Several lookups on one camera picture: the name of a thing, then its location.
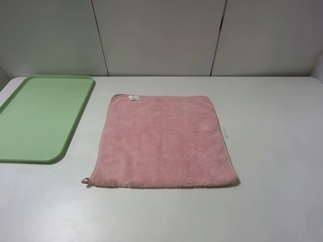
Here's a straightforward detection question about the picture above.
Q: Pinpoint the pink fluffy towel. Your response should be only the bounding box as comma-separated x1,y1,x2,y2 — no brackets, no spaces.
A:
82,94,238,189

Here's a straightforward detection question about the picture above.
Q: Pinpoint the green plastic tray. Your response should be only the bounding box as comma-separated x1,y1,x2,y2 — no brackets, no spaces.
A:
1,76,95,164

